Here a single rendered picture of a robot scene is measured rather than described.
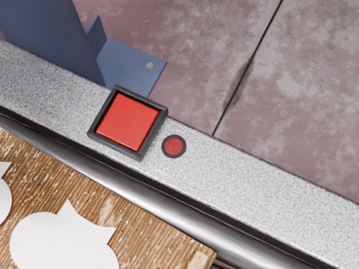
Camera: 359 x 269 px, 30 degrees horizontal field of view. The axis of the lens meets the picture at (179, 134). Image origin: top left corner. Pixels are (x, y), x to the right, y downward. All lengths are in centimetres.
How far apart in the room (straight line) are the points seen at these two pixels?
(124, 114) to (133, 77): 104
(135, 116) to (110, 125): 3
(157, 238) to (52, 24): 74
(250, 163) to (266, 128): 100
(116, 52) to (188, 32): 21
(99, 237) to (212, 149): 18
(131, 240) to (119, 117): 16
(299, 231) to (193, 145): 17
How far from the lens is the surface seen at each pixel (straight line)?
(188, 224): 81
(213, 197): 82
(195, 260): 76
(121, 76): 189
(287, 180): 83
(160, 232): 79
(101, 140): 84
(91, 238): 79
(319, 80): 190
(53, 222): 81
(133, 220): 80
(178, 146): 84
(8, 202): 83
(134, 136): 83
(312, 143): 182
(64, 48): 153
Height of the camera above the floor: 171
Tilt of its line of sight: 70 degrees down
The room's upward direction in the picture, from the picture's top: 10 degrees counter-clockwise
